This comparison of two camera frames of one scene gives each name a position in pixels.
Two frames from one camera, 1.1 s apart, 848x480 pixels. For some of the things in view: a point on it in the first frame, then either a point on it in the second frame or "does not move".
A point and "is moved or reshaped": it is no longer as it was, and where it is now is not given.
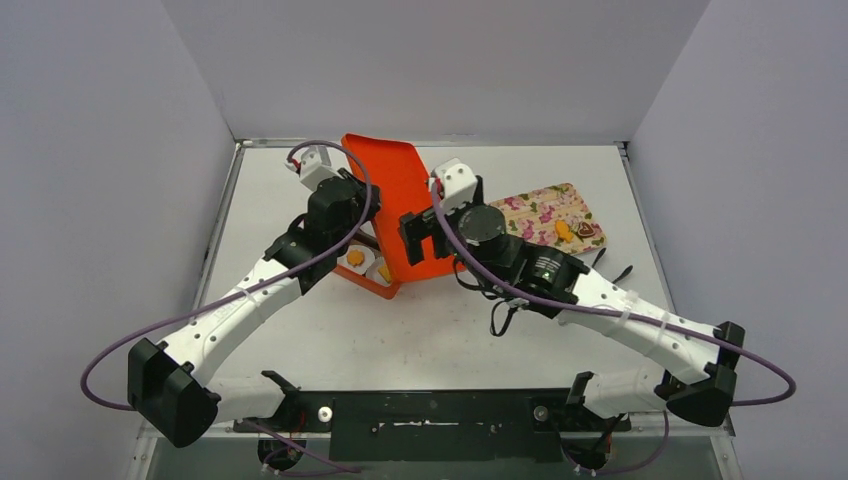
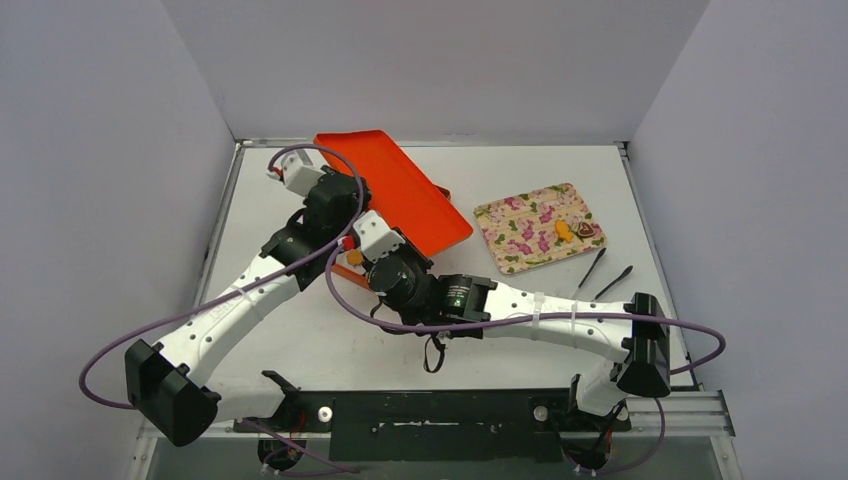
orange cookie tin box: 363,280 → 403,192
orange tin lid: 400,182 is moved or reshaped
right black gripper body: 416,234 → 411,248
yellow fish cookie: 562,230 does not move
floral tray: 533,216 does not move
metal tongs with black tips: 600,254 does not move
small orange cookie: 355,257 does not move
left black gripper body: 359,206 does not move
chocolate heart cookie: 585,230 does not move
